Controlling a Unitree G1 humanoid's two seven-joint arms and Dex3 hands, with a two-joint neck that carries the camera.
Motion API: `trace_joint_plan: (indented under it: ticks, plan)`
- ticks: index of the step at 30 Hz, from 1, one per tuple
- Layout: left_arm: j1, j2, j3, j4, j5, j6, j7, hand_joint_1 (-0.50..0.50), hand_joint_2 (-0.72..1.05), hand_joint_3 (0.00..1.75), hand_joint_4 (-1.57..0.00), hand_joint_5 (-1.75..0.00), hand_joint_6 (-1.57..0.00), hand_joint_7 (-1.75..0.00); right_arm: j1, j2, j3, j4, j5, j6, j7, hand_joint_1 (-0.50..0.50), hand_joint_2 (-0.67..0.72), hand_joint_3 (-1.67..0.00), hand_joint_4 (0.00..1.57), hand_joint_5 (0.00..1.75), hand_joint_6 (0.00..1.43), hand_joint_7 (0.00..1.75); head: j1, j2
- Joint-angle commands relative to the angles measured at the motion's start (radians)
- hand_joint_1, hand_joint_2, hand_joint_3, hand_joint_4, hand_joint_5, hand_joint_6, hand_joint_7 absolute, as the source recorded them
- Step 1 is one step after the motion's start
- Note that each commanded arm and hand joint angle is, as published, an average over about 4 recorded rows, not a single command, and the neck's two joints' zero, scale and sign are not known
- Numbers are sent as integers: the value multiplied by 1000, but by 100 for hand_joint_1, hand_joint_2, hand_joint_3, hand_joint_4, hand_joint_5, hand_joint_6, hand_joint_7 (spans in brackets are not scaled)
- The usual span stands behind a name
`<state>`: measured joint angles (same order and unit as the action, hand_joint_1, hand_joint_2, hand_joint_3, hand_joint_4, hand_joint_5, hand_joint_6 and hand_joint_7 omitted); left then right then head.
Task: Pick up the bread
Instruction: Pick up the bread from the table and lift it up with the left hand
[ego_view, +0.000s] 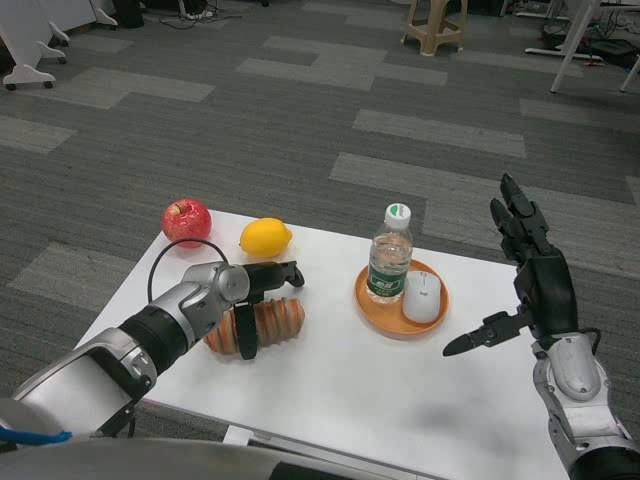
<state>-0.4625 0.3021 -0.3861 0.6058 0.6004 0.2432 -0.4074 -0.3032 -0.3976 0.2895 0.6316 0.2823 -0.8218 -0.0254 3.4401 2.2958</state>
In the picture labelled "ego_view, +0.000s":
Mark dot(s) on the white power strip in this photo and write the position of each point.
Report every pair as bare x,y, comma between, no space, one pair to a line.
196,14

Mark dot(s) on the silver robot chest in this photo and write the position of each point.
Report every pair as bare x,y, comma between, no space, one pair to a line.
150,460

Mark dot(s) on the clear water bottle green label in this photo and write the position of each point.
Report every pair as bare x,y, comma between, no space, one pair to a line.
390,260

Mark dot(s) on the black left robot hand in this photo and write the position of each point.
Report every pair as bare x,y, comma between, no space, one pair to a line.
265,275

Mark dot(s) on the white slanted desk leg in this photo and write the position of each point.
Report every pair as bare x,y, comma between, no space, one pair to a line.
631,72
570,50

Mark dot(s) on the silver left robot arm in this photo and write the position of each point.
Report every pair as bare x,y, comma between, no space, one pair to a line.
200,300

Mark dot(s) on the black bag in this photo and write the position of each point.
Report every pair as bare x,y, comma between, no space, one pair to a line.
615,52

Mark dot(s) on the white caster foot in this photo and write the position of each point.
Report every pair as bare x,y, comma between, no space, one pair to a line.
107,17
52,51
60,34
27,75

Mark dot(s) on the red apple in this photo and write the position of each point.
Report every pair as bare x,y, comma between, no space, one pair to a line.
186,222

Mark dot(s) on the yellow lemon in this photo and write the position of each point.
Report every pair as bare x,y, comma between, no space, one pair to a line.
265,239

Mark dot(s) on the white computer mouse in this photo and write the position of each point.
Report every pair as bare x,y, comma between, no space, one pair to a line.
422,300

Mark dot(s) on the orange round plate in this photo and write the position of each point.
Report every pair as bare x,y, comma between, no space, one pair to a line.
380,317

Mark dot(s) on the beige plastic stool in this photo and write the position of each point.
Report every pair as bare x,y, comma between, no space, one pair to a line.
415,17

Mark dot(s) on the striped orange bread roll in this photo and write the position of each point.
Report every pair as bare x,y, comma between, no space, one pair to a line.
277,320

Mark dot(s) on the white desk foot bar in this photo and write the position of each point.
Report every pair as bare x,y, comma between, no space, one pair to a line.
550,51

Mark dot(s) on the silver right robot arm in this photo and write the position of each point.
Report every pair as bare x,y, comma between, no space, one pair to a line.
575,370

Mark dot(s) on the white table frame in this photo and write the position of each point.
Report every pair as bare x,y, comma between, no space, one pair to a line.
235,435

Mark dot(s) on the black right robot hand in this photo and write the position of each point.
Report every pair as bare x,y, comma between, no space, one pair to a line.
550,295

